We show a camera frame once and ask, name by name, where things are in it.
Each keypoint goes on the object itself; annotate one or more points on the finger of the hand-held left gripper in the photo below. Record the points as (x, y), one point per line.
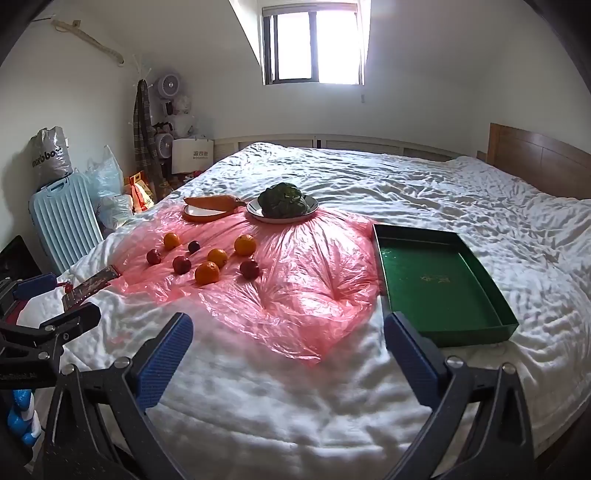
(37, 286)
(69, 323)

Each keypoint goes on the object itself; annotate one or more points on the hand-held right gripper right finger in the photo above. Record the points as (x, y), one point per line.
(411, 355)

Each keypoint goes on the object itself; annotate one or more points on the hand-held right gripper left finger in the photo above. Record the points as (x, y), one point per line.
(166, 355)

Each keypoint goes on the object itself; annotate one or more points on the red plum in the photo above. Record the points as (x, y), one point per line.
(181, 264)
(249, 268)
(153, 256)

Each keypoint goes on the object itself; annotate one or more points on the dark purple plum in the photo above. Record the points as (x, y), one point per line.
(194, 246)

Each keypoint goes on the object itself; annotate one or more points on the orange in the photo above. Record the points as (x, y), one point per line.
(244, 244)
(207, 273)
(217, 257)
(171, 240)

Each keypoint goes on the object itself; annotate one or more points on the black case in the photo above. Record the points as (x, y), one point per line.
(16, 258)

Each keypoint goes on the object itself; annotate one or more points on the phone with red case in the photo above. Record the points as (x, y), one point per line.
(90, 285)

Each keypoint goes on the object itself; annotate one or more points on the blue white object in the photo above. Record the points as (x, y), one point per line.
(21, 415)

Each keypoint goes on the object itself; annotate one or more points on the light blue ribbed suitcase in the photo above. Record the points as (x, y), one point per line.
(64, 221)

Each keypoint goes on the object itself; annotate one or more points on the green tray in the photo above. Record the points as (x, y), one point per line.
(434, 281)

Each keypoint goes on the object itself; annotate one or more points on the clear plastic bag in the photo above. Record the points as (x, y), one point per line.
(108, 194)

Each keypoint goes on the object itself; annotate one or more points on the silver printed bag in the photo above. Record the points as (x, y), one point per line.
(51, 154)

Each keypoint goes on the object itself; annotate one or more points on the red plastic sheet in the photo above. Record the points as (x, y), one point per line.
(300, 272)

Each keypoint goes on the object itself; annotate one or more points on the red yellow packet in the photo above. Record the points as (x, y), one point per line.
(141, 191)

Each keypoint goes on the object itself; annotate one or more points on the orange oval plate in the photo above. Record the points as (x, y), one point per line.
(205, 213)

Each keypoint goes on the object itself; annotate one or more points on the carrot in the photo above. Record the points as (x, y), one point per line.
(212, 201)

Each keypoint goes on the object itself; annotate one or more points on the plaid scarf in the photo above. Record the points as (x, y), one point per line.
(143, 129)

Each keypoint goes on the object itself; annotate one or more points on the white desk fan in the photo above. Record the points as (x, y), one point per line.
(168, 85)
(164, 141)

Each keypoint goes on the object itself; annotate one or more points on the green leafy vegetable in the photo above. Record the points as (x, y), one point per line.
(282, 199)

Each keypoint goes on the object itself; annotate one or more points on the white cardboard box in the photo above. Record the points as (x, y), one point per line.
(191, 156)

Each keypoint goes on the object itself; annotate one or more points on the wooden headboard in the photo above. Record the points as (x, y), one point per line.
(540, 154)

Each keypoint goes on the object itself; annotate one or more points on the white coat rack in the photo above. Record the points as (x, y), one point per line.
(139, 64)

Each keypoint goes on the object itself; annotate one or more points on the window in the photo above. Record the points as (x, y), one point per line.
(314, 44)

